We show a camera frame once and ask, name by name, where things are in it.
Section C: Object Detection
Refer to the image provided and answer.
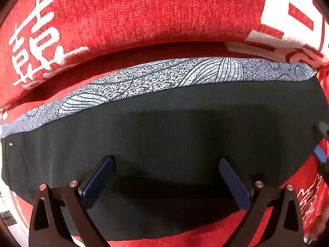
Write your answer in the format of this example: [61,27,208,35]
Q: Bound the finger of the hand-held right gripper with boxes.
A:
[314,144,329,175]
[317,121,329,138]

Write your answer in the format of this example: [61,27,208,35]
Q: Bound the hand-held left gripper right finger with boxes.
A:
[219,158,305,247]

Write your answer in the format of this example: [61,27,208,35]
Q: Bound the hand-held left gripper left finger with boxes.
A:
[28,155,115,247]

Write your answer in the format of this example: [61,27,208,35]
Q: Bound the black pants with patterned stripe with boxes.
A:
[0,57,329,242]

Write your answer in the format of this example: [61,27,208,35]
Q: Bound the red printed sofa cover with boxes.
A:
[0,0,329,247]

